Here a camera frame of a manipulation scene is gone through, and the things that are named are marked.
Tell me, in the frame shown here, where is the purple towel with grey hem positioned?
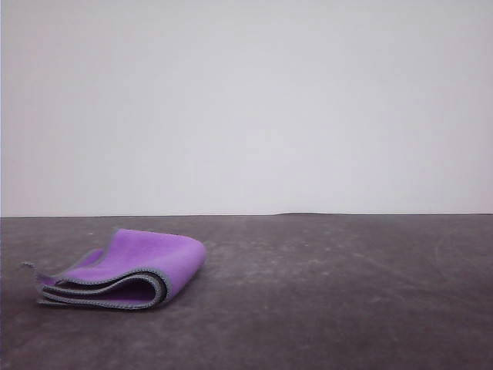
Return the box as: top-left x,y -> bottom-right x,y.
21,227 -> 209,311

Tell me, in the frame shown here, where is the grey table cloth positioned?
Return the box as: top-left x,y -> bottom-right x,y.
0,212 -> 493,370

